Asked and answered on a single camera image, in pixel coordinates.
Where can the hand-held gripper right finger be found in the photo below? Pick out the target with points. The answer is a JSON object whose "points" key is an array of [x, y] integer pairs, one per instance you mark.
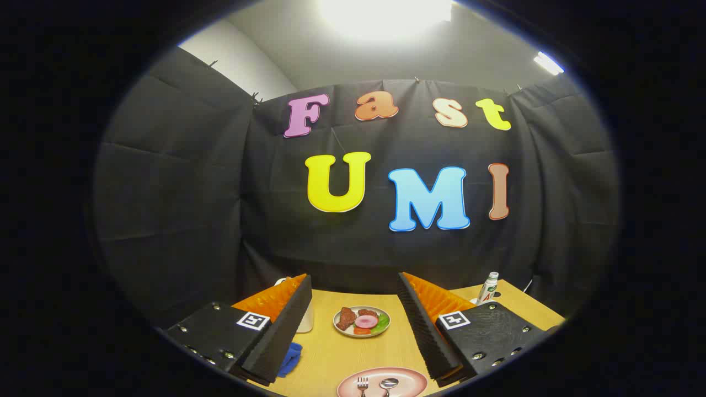
{"points": [[422, 325]]}

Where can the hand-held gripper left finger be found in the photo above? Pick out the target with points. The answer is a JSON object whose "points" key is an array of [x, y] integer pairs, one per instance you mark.
{"points": [[287, 325]]}

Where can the white toaster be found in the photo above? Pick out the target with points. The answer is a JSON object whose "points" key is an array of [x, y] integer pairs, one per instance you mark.
{"points": [[306, 322]]}

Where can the blue towel cloth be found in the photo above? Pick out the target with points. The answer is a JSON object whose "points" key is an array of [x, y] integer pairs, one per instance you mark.
{"points": [[290, 358]]}

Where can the green toy lettuce leaf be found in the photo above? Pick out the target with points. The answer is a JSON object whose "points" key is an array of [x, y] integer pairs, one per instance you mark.
{"points": [[381, 324]]}

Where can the white oval food plate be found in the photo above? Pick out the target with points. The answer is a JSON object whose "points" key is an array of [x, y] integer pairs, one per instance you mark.
{"points": [[339, 328]]}

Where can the brown toy meat piece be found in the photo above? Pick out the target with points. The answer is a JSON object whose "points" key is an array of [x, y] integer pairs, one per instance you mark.
{"points": [[346, 318], [368, 312]]}

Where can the pink toy ham slice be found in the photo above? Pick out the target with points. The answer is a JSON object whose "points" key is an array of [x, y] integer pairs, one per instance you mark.
{"points": [[366, 321]]}

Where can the pink round plate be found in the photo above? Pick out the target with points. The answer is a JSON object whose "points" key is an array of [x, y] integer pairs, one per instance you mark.
{"points": [[408, 383]]}

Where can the orange toy carrot slice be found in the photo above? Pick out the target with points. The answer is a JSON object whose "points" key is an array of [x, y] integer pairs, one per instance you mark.
{"points": [[361, 331]]}

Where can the white bottle green cap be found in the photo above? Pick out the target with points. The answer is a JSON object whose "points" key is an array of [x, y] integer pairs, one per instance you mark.
{"points": [[488, 289]]}

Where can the small ceiling light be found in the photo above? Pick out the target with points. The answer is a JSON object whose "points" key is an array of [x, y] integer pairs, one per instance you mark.
{"points": [[547, 62]]}

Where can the large ceiling light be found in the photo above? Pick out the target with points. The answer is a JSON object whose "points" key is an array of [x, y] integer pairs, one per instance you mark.
{"points": [[386, 16]]}

